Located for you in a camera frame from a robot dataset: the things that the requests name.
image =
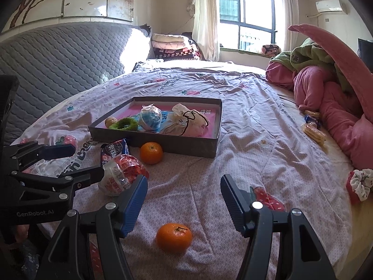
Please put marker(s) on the blue cookie packet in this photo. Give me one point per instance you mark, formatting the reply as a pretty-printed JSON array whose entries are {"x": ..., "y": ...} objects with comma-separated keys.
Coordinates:
[{"x": 112, "y": 150}]

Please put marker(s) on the wide white curtain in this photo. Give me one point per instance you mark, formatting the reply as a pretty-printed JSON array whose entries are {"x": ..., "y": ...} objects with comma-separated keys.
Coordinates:
[{"x": 205, "y": 20}]

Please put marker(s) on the small biscuit packet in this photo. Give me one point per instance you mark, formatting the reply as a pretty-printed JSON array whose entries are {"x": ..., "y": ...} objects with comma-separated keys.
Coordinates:
[{"x": 311, "y": 113}]

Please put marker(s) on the grey cardboard box tray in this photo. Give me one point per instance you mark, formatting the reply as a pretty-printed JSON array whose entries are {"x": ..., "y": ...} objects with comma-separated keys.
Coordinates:
[{"x": 174, "y": 145}]

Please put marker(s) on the grey quilted headboard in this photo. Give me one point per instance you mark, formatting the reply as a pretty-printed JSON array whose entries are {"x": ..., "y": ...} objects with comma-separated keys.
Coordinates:
[{"x": 58, "y": 64}]

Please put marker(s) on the clear bag with toy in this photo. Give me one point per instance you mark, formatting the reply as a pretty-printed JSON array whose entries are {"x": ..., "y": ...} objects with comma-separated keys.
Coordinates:
[{"x": 150, "y": 116}]

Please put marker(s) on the black television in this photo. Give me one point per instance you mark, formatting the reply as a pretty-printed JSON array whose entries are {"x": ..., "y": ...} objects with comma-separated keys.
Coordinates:
[{"x": 366, "y": 54}]

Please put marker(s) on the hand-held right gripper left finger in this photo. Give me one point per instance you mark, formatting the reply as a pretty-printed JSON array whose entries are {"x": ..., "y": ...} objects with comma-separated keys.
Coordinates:
[{"x": 134, "y": 204}]

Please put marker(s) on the stack of folded blankets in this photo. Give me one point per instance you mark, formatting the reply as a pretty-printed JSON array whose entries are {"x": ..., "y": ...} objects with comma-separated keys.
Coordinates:
[{"x": 172, "y": 46}]

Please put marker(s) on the yellow biscuit packet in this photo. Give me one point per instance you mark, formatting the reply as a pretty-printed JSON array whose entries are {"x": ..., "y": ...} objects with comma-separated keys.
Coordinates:
[{"x": 314, "y": 134}]

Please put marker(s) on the white air conditioner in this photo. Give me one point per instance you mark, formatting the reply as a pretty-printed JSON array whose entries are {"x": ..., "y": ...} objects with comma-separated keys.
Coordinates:
[{"x": 330, "y": 6}]

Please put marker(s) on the folded patterned cloth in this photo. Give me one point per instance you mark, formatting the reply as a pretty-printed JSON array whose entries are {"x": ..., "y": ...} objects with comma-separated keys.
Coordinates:
[{"x": 271, "y": 50}]

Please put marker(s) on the strawberry printed bedsheet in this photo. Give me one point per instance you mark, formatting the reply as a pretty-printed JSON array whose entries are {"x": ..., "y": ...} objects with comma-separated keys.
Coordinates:
[{"x": 247, "y": 151}]

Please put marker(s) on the small blue snack packet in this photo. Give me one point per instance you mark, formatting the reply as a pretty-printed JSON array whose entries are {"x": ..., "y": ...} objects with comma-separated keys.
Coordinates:
[{"x": 311, "y": 120}]

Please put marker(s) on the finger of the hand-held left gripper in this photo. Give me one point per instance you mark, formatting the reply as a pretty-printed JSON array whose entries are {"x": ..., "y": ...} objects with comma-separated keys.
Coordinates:
[
  {"x": 58, "y": 151},
  {"x": 87, "y": 175}
]

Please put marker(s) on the white red scrunchie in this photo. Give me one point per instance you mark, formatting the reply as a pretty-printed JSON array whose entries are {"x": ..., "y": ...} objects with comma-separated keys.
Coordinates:
[{"x": 361, "y": 185}]

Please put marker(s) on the orange tangerine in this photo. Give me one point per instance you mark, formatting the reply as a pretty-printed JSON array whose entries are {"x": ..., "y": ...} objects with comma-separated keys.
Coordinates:
[
  {"x": 151, "y": 153},
  {"x": 174, "y": 237}
]

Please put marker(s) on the tan walnut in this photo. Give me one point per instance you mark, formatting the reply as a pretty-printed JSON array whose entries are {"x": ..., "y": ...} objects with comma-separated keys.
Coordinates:
[{"x": 111, "y": 121}]

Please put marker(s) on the dark patterned cloth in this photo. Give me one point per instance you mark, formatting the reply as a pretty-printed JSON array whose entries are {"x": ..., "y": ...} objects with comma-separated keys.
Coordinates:
[{"x": 145, "y": 65}]

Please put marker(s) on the window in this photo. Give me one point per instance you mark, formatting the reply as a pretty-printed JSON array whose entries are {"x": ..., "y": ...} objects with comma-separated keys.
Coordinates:
[{"x": 250, "y": 17}]

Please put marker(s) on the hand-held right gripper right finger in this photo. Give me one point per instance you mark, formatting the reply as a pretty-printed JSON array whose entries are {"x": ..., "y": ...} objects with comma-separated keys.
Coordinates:
[{"x": 233, "y": 204}]

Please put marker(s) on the pink quilt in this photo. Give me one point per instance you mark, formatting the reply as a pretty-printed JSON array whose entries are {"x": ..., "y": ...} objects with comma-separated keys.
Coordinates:
[{"x": 335, "y": 116}]

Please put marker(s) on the red snack cup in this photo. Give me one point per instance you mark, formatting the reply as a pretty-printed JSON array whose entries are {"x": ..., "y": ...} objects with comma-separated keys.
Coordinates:
[{"x": 122, "y": 172}]

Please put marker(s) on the person's left hand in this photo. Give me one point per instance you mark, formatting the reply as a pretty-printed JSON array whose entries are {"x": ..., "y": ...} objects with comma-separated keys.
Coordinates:
[{"x": 22, "y": 233}]

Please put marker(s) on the green blanket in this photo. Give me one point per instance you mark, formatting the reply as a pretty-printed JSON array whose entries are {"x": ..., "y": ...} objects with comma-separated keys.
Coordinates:
[{"x": 314, "y": 55}]

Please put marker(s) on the narrow white curtain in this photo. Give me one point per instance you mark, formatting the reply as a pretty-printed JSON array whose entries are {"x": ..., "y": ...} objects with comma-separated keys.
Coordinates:
[{"x": 289, "y": 17}]

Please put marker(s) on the dark floral clothing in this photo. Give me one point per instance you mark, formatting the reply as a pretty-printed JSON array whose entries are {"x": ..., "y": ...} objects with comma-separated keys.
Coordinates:
[{"x": 29, "y": 259}]

